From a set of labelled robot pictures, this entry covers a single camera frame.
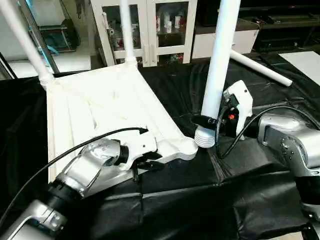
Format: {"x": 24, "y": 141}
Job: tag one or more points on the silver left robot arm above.
{"x": 85, "y": 172}

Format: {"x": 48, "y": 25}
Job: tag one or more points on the white glass door cabinet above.
{"x": 160, "y": 27}

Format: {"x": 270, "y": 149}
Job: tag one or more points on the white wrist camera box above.
{"x": 239, "y": 102}
{"x": 140, "y": 147}

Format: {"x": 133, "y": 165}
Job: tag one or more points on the teal plastic object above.
{"x": 52, "y": 49}

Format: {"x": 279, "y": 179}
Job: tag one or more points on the white plastic table leg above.
{"x": 260, "y": 66}
{"x": 127, "y": 30}
{"x": 220, "y": 65}
{"x": 25, "y": 40}

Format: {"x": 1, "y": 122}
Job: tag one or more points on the black work mat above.
{"x": 200, "y": 200}

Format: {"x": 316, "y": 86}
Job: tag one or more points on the black equipment case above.
{"x": 212, "y": 11}

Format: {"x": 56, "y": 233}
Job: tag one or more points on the grey metal pole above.
{"x": 37, "y": 30}

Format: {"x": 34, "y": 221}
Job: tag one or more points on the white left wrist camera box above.
{"x": 140, "y": 147}

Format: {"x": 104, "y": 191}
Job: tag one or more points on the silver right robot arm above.
{"x": 290, "y": 145}

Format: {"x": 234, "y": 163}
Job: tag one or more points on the white plastic table top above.
{"x": 100, "y": 110}

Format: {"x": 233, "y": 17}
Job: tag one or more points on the white drawer unit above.
{"x": 235, "y": 44}

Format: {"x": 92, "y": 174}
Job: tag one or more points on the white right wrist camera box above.
{"x": 239, "y": 102}

